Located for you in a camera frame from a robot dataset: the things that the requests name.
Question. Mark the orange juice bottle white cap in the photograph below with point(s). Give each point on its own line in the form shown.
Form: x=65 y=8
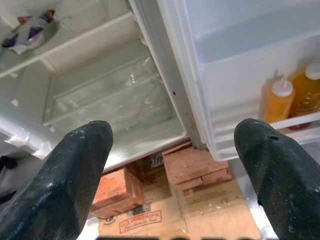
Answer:
x=306 y=95

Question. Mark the brown printed carton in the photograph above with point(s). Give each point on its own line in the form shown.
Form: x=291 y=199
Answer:
x=150 y=165

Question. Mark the white fridge door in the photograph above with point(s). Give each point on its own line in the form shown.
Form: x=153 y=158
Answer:
x=237 y=87

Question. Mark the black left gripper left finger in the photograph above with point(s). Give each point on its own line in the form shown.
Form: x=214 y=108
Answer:
x=55 y=190

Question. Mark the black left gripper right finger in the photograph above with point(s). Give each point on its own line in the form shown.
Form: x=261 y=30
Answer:
x=287 y=185

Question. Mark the narrow red brick stack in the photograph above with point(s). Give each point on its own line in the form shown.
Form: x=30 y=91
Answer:
x=117 y=190

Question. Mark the wide red brick stack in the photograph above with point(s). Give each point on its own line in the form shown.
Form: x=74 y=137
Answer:
x=190 y=165

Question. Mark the orange sauce squeeze bottle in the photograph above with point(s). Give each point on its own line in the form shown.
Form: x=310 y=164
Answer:
x=277 y=105

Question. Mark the clear crisper drawer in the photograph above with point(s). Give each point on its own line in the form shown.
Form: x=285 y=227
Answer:
x=112 y=100

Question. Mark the purple snack wrapper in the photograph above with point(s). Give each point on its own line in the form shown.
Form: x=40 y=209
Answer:
x=10 y=41
x=46 y=16

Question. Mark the white fridge cabinet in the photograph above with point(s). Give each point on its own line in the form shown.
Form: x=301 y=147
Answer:
x=165 y=82

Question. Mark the steel bowl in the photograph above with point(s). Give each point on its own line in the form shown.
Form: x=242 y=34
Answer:
x=46 y=35

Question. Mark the white rimmed fridge shelf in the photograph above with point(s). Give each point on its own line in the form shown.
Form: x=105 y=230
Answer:
x=82 y=37

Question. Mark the small red object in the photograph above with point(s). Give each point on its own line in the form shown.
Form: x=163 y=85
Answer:
x=298 y=126

